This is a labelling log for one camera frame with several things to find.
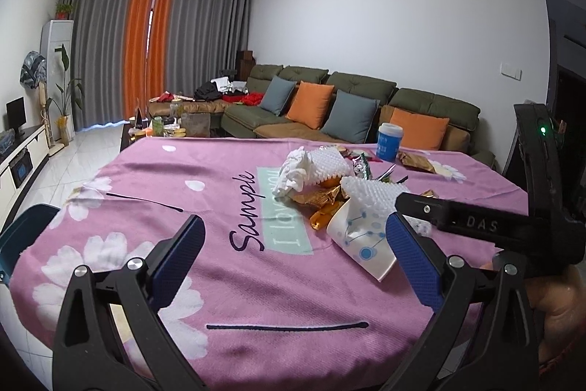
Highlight large orange cushion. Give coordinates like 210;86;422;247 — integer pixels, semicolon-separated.
389;108;450;151

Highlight blue chair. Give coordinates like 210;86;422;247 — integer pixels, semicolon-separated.
0;203;60;282

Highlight pink floral tablecloth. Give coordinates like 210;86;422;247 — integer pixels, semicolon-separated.
9;137;532;391

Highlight brown snack bag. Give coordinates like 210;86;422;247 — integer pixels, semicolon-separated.
181;112;211;138

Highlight floor fan with cloth cover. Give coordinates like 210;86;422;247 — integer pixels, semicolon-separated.
19;51;65;154

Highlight person's right hand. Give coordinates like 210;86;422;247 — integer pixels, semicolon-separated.
524;265;586;373

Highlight pile of dark clothes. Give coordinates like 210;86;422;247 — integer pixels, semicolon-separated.
194;75;248;101

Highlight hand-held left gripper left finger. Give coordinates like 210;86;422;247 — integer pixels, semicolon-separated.
52;214;207;391

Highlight gold foil wrapper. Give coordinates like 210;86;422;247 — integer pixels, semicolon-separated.
309;208;342;231

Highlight tall leafy floor plant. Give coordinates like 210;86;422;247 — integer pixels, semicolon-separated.
46;43;85;144

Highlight white tv cabinet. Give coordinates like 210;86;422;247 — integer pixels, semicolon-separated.
0;123;51;209

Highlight white standing air conditioner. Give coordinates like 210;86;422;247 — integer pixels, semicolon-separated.
40;20;75;140

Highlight brown wooden cabinet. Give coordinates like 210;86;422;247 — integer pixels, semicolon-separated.
235;49;256;82

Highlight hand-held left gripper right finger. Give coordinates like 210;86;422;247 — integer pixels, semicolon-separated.
386;212;545;391

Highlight small orange cushion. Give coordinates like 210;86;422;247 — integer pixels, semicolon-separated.
286;81;336;130

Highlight crushed white paper cup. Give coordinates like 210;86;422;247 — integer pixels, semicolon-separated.
326;201;398;282

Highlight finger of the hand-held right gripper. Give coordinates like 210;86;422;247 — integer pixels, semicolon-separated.
395;192;459;232

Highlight crumpled white tissue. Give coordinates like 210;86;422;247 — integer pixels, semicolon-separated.
274;147;316;196

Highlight green and brown sofa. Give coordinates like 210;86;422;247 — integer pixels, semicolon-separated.
149;63;497;169

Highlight grey curtain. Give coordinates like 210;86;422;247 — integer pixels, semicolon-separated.
165;0;255;99
59;0;133;130

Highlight black monitor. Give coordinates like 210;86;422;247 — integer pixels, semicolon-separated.
5;96;27;134

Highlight orange curtain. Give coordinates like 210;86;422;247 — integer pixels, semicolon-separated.
147;0;177;99
121;0;154;119

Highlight large grey cushion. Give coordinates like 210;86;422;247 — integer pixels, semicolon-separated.
322;89;382;144

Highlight dark wooden door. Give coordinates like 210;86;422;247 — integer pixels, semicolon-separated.
540;0;586;121

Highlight blue cup with white lid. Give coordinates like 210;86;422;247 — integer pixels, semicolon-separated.
376;122;404;163

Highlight green snack wrapper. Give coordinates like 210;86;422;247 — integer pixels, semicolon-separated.
350;153;374;181

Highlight dark coffee table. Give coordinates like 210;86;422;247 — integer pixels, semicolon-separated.
119;123;152;154

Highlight red clothes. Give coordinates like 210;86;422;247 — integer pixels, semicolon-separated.
223;92;266;107

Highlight gold snack wrapper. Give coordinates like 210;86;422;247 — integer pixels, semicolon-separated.
290;185;353;209

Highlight gold snack packet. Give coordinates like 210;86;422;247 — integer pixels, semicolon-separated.
396;150;438;174

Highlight small grey cushion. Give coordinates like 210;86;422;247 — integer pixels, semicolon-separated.
260;76;297;117

